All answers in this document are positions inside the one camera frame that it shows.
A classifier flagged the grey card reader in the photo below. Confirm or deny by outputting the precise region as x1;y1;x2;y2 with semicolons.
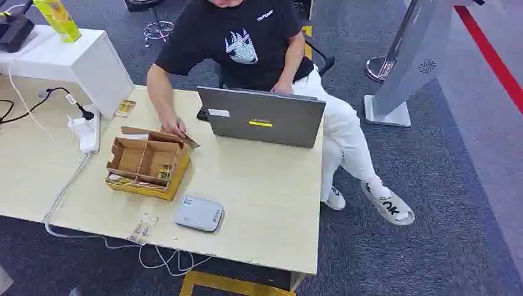
174;195;225;233

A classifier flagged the wire stand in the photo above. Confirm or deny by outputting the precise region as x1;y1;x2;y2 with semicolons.
142;19;175;48

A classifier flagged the grey laptop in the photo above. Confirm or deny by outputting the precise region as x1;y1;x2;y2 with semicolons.
196;86;326;149

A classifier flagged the grey kiosk stand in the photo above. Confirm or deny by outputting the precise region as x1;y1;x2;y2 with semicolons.
363;0;488;129

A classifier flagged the person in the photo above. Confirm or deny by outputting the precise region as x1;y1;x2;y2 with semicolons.
146;0;416;227

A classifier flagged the chrome round base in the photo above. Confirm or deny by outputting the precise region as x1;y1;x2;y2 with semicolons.
365;55;397;84

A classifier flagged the black plug and cable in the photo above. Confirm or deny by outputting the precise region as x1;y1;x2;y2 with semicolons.
0;86;95;125

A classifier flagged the wooden card box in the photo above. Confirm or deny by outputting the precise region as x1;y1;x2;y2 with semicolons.
105;126;197;202

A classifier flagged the black device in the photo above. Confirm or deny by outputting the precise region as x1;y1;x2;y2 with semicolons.
0;0;36;54

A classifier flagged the white power strip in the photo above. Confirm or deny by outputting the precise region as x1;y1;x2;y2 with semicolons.
67;104;102;155

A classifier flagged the person's right hand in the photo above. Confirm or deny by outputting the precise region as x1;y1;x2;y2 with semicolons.
160;114;188;140

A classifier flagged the thin white cable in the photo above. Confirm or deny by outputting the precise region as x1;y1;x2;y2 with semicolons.
7;61;75;149

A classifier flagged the white cabinet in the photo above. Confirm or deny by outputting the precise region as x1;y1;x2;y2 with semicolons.
0;24;135;120

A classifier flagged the yellow desk frame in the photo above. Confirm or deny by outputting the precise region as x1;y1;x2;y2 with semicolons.
178;269;298;296

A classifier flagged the yellow card pack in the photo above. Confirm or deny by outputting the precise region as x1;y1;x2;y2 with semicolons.
113;99;137;120

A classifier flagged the yellow-green carton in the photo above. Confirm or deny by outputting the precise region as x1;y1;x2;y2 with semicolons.
32;0;83;44

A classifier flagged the clear tape patch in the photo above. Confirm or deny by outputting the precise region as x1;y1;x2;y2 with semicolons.
125;213;160;245

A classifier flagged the thick white cable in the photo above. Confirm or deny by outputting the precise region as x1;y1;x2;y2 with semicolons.
43;152;213;278

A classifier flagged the brown card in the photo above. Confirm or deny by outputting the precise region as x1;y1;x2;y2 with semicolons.
179;130;201;149

